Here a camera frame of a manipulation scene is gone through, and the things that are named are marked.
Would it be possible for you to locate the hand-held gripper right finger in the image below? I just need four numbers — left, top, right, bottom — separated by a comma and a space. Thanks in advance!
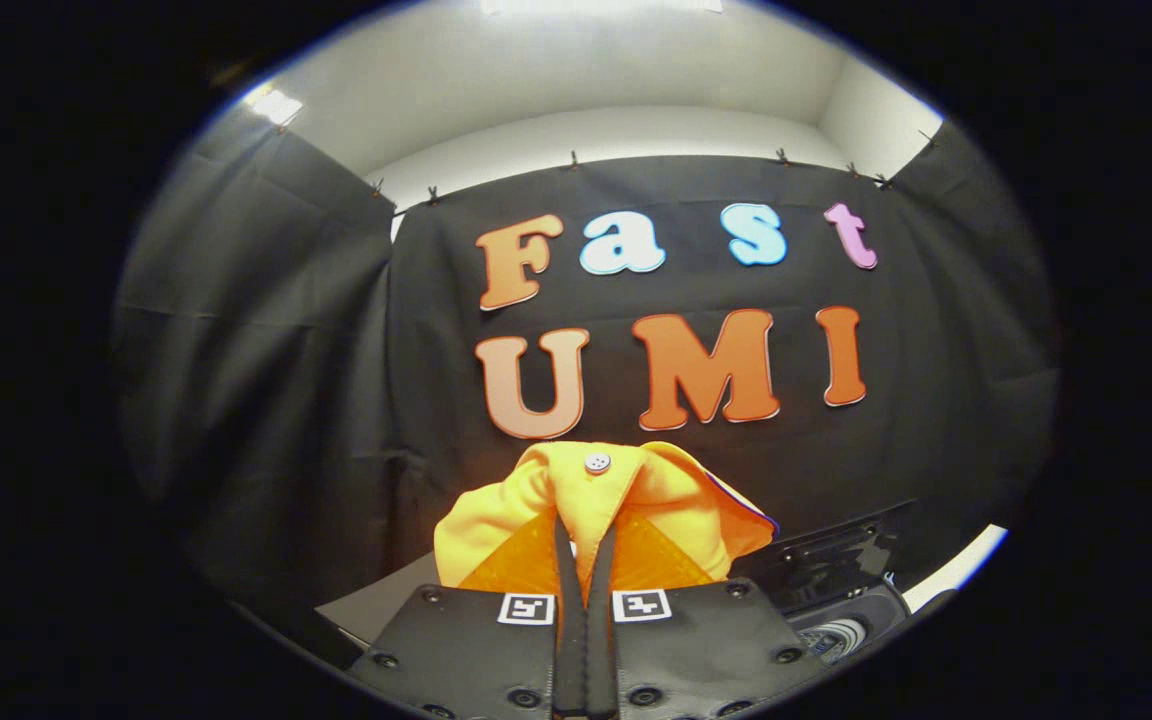
588, 510, 827, 720

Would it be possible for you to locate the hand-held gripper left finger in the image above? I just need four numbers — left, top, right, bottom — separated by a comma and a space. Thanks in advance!
348, 508, 589, 720

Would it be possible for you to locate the dark washing machine lid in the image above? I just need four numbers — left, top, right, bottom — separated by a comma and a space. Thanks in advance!
734, 498, 919, 606

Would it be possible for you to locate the orange polo shirt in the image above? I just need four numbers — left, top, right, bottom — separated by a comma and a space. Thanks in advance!
433, 441, 779, 593

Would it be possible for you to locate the row of black clips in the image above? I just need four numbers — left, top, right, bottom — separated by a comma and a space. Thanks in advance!
371, 128, 937, 206

